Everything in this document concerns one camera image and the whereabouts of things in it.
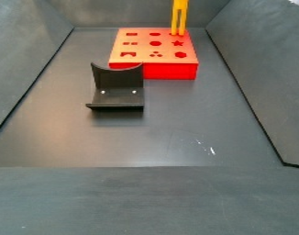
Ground yellow square-circle peg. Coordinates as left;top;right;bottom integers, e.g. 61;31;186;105
171;0;188;36

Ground black curved holder stand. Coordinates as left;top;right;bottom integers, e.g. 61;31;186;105
85;63;144;110

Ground red shape-sorting block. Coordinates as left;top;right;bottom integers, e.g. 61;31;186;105
108;28;199;80

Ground grey enclosure bin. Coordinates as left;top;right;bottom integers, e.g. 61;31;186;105
0;0;299;235

